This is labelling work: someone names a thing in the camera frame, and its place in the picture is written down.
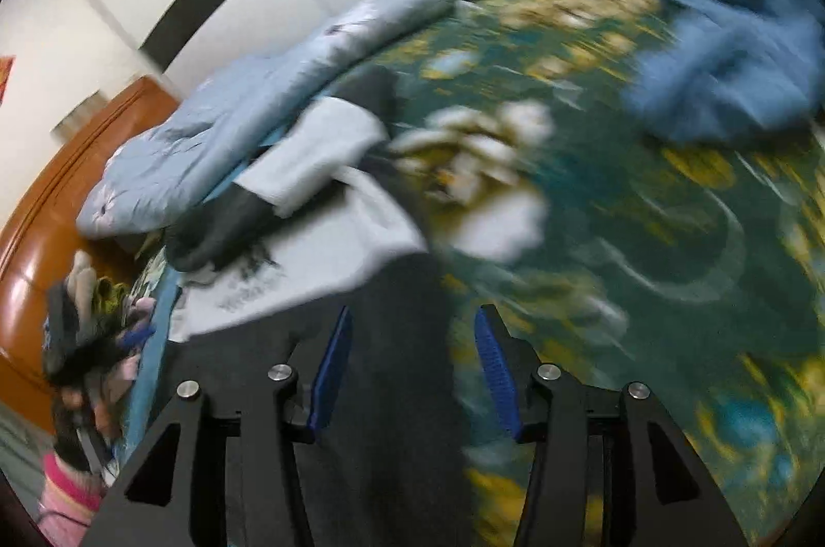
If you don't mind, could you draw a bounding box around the black and white fleece jacket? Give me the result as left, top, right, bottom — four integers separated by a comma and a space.
162, 67, 473, 545

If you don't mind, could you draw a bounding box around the pink folded garment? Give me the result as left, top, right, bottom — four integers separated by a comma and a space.
87, 295, 157, 441

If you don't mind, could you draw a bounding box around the olive green knitted garment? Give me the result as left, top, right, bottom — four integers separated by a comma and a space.
92, 276, 130, 330

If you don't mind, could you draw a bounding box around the beige folded garment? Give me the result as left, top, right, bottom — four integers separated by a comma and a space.
65, 250, 96, 329

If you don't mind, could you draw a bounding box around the light blue floral quilt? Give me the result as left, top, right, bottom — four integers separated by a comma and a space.
75, 0, 470, 240

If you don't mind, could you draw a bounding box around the floral green bed blanket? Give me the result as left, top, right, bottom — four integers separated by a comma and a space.
377, 0, 823, 545

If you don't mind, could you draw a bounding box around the blue fleece garment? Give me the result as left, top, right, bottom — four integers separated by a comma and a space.
625, 0, 823, 145

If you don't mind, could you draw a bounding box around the wooden bed frame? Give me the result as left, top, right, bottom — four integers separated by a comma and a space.
0, 76, 177, 434

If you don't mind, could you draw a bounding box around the red wall decoration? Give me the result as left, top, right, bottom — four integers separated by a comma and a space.
0, 57, 14, 104

